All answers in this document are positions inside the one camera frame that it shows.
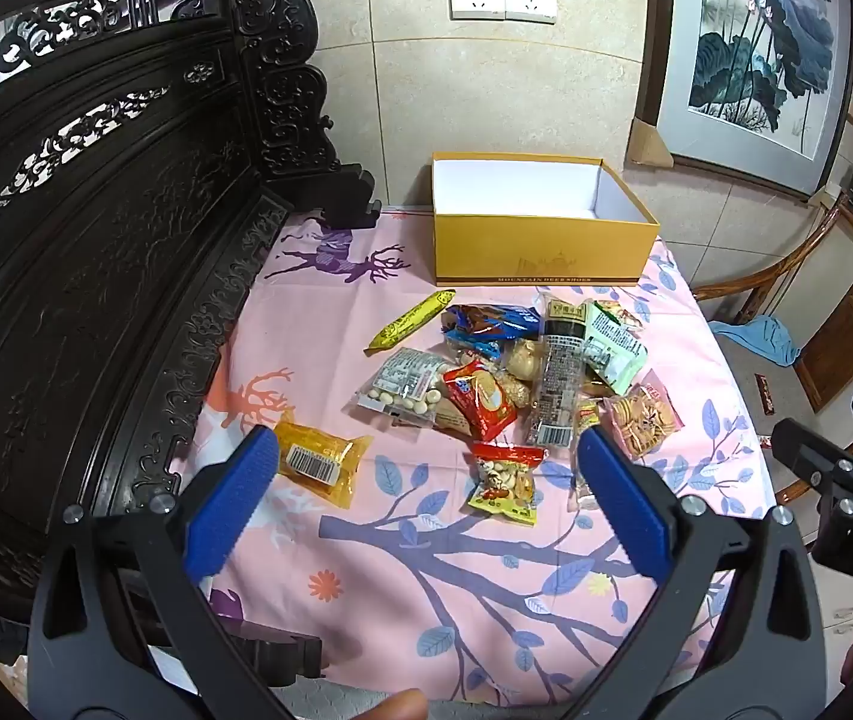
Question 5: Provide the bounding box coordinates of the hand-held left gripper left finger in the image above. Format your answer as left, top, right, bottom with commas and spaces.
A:
25, 424, 300, 720

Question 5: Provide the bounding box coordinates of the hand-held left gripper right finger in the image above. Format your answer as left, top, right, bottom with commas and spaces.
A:
561, 426, 828, 720

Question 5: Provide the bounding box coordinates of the yellow transparent snack packet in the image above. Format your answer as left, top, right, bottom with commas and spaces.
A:
272, 422, 375, 509

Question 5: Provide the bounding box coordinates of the blue cartoon bun snack packet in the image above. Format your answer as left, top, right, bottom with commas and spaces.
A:
441, 304, 542, 361

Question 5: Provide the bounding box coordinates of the yellow stick snack packet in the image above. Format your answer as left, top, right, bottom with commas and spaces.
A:
364, 289, 458, 355

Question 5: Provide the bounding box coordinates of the yellow cardboard box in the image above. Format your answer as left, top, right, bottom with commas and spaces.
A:
430, 152, 660, 287

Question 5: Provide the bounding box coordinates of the person's left hand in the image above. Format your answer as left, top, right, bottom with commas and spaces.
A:
353, 688, 429, 720

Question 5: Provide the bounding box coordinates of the wooden armchair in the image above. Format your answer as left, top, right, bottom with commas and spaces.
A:
692, 199, 853, 518

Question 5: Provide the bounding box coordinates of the carved wooden cabinet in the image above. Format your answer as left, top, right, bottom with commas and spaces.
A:
794, 206, 853, 413

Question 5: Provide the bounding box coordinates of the pink biscuit packet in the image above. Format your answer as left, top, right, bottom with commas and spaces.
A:
600, 382, 681, 460

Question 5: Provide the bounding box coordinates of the red-topped peanut packet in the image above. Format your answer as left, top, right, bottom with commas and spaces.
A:
467, 442, 549, 527

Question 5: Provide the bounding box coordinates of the blue cloth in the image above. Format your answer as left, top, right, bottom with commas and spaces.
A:
711, 315, 803, 368

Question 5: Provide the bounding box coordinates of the pink printed tablecloth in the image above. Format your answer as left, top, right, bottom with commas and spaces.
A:
172, 206, 780, 706

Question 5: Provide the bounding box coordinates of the green snack packet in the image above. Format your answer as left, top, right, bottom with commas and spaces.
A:
584, 304, 650, 396

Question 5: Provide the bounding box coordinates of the red cracker packet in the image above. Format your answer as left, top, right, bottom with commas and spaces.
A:
437, 360, 521, 445

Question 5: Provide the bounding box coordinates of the orange snack packet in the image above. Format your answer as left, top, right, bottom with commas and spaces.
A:
593, 298, 647, 331

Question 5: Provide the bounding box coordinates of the clear packet of white balls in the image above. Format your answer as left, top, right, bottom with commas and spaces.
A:
353, 347, 452, 425

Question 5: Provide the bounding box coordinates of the dark carved wooden furniture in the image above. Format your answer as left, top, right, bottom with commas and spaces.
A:
0, 0, 383, 691

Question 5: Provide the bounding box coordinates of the framed lotus painting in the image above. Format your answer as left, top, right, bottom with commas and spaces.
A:
625, 0, 853, 201

